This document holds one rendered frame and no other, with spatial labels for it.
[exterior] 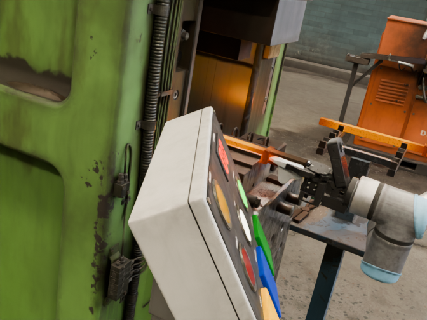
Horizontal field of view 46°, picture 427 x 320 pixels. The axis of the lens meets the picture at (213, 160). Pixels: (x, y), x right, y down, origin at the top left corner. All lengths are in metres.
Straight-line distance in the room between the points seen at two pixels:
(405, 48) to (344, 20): 4.16
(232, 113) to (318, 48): 7.37
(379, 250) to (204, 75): 0.71
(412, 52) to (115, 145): 3.96
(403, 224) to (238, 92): 0.61
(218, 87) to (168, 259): 1.05
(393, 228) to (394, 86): 3.56
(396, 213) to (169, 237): 0.75
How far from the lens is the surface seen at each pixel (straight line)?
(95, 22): 0.88
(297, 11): 1.19
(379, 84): 4.69
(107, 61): 0.87
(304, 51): 8.87
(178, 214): 0.48
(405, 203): 1.16
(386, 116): 4.74
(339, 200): 1.20
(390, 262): 1.21
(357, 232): 1.66
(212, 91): 1.52
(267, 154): 1.21
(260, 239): 0.76
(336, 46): 8.78
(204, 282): 0.52
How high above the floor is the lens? 1.40
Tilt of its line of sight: 21 degrees down
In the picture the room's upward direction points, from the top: 10 degrees clockwise
